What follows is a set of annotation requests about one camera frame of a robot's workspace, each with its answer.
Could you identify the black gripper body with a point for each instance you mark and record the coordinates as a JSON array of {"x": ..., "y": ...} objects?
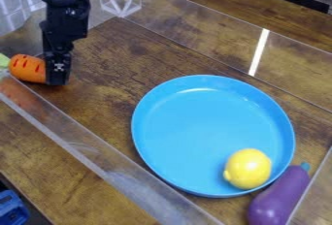
[{"x": 64, "y": 25}]

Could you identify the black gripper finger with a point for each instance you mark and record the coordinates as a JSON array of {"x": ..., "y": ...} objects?
[{"x": 57, "y": 66}]

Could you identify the orange toy carrot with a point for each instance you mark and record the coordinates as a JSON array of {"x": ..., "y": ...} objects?
[{"x": 24, "y": 67}]

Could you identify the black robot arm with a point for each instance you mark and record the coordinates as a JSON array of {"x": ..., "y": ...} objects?
[{"x": 64, "y": 26}]

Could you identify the blue object at corner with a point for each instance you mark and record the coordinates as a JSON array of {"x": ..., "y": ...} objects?
[{"x": 13, "y": 212}]

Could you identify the yellow toy lemon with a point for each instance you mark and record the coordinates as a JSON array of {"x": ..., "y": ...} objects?
[{"x": 247, "y": 168}]

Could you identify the purple toy eggplant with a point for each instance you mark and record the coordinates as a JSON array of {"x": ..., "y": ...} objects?
[{"x": 270, "y": 208}]

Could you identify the clear acrylic enclosure wall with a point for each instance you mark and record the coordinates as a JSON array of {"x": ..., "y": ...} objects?
[{"x": 65, "y": 148}]

